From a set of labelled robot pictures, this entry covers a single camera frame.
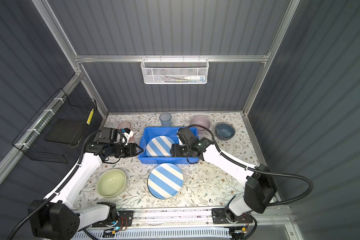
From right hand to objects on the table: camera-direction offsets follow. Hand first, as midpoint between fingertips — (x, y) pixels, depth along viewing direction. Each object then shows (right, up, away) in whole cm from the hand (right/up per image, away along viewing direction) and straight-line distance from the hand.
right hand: (175, 152), depth 80 cm
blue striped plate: (-12, 0, +20) cm, 23 cm away
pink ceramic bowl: (+19, +18, +29) cm, 39 cm away
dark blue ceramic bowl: (+34, +11, +25) cm, 43 cm away
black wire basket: (-59, +8, -19) cm, 62 cm away
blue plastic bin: (-19, +9, +23) cm, 32 cm away
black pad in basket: (-57, +12, -5) cm, 58 cm away
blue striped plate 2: (-6, -17, +3) cm, 18 cm away
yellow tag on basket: (-48, +20, +3) cm, 52 cm away
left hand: (-19, +1, -1) cm, 19 cm away
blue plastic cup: (-8, +20, +25) cm, 33 cm away
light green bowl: (-37, -18, +3) cm, 41 cm away
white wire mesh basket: (-3, +61, +44) cm, 75 cm away
